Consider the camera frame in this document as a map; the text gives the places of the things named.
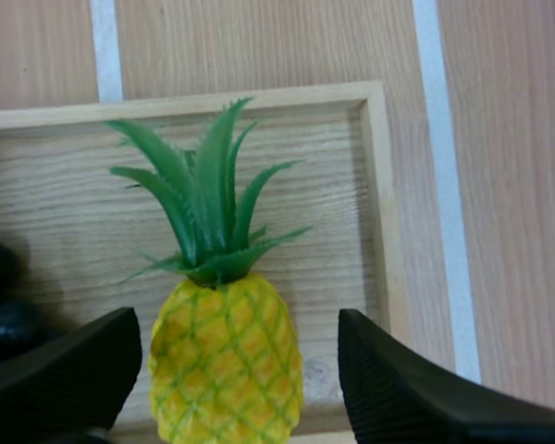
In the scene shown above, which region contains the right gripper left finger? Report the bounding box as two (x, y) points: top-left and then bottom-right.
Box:
(0, 306), (143, 444)

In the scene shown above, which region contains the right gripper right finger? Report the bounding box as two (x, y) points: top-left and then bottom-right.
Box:
(337, 308), (555, 444)

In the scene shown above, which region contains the yellow toy pineapple green crown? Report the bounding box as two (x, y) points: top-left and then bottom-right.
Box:
(104, 95), (314, 444)

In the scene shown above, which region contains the bunch of dark toy grapes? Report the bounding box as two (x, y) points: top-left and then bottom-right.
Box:
(0, 240), (66, 371)

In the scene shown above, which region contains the shallow wooden tray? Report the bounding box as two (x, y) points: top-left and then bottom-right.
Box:
(0, 80), (413, 444)

